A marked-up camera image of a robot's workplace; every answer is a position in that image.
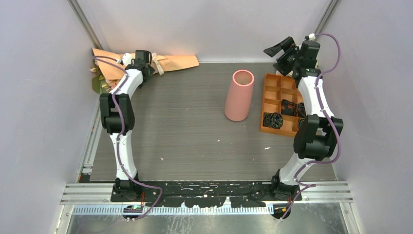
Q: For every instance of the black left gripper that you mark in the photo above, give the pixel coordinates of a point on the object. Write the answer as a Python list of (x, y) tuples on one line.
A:
[(151, 69)]

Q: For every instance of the orange compartment tray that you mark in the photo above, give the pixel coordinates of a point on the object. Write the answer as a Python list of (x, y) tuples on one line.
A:
[(277, 88)]

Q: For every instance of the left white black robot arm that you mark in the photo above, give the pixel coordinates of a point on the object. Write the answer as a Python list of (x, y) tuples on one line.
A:
[(117, 118)]

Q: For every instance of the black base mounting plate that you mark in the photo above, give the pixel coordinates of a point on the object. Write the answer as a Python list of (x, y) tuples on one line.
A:
[(206, 194)]

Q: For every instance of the aluminium front rail frame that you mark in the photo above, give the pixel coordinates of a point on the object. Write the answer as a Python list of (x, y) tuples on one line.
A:
[(94, 198)]

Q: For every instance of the peach paper bouquet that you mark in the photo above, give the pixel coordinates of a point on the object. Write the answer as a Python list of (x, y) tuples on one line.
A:
[(107, 76)]

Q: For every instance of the crumpled white patterned cloth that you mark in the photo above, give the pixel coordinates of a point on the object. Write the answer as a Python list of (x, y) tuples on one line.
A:
[(317, 66)]

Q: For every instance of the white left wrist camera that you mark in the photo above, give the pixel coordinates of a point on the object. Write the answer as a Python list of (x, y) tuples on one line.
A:
[(126, 59)]

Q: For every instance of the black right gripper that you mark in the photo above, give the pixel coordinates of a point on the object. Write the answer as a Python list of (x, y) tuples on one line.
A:
[(285, 45)]

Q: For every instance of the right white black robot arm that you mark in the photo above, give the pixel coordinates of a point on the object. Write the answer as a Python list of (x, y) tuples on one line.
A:
[(319, 132)]

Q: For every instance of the pink cylindrical vase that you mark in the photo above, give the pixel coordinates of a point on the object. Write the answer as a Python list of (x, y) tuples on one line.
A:
[(239, 96)]

